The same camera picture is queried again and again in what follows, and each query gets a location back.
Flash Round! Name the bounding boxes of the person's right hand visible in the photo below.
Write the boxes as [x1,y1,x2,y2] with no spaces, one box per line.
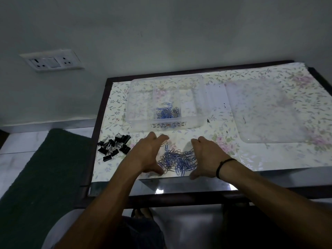
[189,136,233,180]

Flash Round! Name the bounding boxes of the person's left hand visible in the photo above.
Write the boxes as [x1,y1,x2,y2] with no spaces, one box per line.
[124,132,170,176]

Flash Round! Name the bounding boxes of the large pile of blue paper clips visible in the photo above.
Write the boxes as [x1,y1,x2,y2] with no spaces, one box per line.
[157,143,198,177]

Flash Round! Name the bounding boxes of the person's right forearm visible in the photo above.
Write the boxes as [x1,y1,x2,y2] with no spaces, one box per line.
[220,159,332,249]

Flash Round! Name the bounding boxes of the person's left forearm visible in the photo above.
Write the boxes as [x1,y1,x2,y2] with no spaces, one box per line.
[54,161,142,249]

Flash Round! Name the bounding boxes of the black wristband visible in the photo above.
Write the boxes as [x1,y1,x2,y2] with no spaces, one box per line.
[216,158,237,179]

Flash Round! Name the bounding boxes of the small heap of blue paper clips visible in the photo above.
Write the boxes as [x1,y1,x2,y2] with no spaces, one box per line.
[155,102,181,120]

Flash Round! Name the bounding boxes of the dark wooden table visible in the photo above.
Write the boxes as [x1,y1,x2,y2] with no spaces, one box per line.
[75,59,332,209]

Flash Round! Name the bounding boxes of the clear plastic storage box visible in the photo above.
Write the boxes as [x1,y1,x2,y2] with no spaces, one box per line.
[126,74,208,132]

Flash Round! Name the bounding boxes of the pile of black binder clips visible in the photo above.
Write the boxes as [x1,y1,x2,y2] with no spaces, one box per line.
[97,133,132,163]

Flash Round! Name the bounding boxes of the person's foot in sandal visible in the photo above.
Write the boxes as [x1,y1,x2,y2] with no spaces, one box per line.
[130,207,155,221]

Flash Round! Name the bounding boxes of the floral plastic table cover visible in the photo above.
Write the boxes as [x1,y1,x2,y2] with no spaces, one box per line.
[92,62,332,182]

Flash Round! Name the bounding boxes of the dark shorts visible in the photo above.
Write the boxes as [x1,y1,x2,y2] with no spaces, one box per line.
[103,216,167,249]

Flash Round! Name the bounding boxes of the clear plastic box lid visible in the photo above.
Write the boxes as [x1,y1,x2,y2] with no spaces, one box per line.
[224,79,312,144]

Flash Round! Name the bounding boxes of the dark green floor mat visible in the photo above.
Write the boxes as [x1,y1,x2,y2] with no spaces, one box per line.
[0,128,92,249]

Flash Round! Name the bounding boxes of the white wall socket plate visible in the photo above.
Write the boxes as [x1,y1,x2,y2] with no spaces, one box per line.
[19,49,84,73]

